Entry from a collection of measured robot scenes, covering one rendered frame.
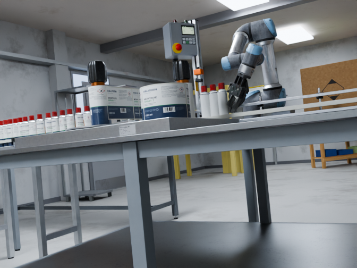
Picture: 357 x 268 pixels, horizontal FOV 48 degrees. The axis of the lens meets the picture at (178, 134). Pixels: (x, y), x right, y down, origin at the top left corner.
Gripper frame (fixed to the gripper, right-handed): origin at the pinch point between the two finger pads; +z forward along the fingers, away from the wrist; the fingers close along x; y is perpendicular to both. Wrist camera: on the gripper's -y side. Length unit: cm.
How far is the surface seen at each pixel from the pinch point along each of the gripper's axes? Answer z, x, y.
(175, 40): -23, -47, -1
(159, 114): 4, -2, 65
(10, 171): 132, -180, -33
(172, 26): -30, -52, 0
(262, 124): -12, 43, 86
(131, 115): 15, -27, 46
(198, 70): -12.2, -29.4, -5.4
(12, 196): 151, -169, -33
